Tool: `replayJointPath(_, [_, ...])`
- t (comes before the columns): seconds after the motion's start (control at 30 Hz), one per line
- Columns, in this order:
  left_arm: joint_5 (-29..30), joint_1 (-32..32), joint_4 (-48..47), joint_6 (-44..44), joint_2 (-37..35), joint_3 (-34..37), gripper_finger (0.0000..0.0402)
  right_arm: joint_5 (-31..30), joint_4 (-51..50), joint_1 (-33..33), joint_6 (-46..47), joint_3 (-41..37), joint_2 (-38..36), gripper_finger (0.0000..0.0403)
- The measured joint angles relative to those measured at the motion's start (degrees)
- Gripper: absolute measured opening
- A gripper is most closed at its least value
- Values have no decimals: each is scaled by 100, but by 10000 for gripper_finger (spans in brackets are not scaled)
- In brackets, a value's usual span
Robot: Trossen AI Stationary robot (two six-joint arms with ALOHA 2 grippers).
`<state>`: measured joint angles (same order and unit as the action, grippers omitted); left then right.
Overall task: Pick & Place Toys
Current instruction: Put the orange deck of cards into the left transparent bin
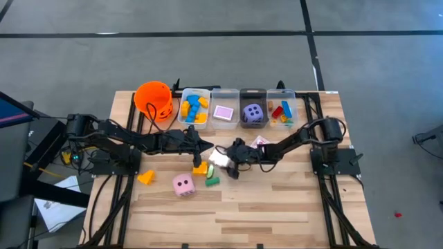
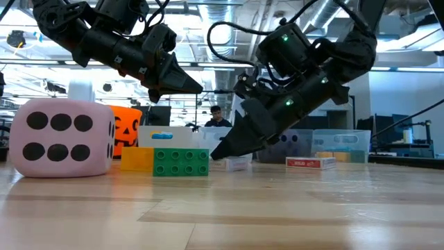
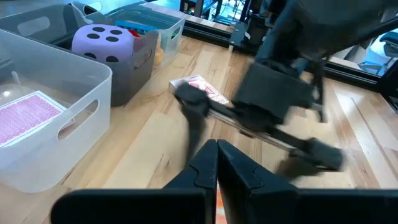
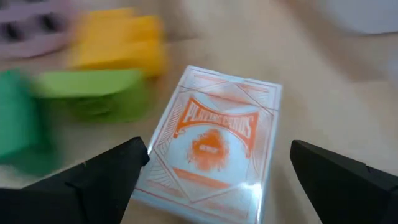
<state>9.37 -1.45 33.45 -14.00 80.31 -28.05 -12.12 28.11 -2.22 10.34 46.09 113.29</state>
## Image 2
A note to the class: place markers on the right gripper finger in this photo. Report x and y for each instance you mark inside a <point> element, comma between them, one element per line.
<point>249,135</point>

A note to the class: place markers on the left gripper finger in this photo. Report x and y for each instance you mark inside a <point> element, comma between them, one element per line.
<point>178,80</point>

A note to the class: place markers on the clear plastic bin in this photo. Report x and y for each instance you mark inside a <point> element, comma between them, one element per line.
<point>340,146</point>
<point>208,139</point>

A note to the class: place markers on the purple foam die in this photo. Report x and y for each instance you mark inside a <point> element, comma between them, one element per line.
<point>295,151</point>

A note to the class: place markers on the blue toy brick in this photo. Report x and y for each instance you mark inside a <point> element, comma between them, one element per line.
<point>162,135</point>

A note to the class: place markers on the white plastic bin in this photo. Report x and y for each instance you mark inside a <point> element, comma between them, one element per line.
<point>180,139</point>

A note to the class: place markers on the dark smoky plastic bin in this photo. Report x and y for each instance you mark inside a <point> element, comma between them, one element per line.
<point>309,152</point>

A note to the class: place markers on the yellow square toy brick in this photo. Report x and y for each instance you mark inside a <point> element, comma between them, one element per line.
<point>323,155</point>

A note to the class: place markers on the card deck red circle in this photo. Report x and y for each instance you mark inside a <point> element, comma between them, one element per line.
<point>308,163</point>

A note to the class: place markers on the brown toy brick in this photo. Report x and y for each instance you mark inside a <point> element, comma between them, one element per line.
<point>340,156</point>

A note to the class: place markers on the dark green toy brick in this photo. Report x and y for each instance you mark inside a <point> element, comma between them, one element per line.
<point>180,162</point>

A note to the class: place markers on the large orange-yellow toy brick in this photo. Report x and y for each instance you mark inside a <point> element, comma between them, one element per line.
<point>137,159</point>

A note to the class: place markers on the pink foam die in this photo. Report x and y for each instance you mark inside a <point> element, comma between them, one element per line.
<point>62,137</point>

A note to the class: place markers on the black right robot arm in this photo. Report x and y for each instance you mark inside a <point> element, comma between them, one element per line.
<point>354,52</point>

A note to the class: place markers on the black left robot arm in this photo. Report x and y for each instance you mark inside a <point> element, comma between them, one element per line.
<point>97,41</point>

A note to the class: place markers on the person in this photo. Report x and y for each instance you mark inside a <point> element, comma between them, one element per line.
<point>218,116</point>

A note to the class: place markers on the black monitor screen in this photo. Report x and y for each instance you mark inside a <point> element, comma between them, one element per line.
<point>157,116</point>

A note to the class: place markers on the orange pumpkin bucket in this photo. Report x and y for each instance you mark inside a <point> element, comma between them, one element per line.
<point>128,114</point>

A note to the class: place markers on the white cylinder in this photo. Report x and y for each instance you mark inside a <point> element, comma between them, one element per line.
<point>81,90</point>

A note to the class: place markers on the desk with monitors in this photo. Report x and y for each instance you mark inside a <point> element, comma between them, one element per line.
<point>385,128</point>

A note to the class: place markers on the black diagonal strut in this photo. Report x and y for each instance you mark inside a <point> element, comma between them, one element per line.
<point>407,118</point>

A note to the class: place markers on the white roll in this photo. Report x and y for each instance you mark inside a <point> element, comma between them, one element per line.
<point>408,136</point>

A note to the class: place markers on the ceiling light strip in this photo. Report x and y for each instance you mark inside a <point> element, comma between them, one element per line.
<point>416,69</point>

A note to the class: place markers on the hanging round ceiling device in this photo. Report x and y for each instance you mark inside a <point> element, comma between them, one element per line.
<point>15,39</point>

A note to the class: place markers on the silver air duct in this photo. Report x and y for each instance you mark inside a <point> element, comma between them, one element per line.
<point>225,41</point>

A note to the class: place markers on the black right table frame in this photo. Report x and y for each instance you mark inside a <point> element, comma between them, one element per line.
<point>406,161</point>

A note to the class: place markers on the black table frame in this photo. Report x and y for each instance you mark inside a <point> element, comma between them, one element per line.
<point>3,154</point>
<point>406,161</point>

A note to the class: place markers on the black left table frame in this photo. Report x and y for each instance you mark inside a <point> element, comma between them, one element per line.
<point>3,154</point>

